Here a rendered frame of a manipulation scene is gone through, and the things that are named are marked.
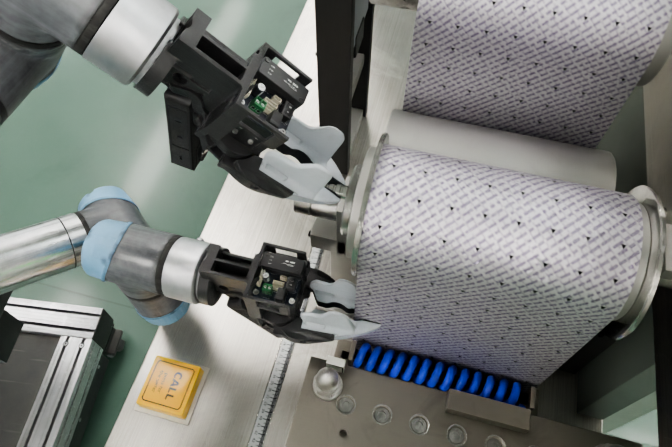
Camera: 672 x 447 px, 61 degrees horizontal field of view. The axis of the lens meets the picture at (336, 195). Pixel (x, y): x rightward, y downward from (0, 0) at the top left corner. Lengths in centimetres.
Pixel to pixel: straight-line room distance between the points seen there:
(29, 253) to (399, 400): 50
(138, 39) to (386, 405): 49
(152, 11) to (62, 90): 220
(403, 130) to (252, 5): 222
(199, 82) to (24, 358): 141
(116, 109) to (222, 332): 171
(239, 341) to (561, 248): 53
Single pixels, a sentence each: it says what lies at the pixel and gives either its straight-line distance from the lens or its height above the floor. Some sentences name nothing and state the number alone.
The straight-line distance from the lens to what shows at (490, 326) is 62.
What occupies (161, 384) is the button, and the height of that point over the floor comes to 92.
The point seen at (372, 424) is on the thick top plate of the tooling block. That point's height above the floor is 103.
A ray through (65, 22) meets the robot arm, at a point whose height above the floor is 146.
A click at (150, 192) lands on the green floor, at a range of 219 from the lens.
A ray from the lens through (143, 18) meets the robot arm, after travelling 46.
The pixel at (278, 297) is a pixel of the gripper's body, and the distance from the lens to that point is 63.
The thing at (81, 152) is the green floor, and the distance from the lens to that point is 240.
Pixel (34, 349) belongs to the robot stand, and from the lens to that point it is 180.
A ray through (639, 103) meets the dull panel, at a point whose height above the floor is 112.
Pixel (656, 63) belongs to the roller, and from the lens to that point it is 66.
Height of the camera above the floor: 173
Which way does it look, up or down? 57 degrees down
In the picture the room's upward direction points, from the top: straight up
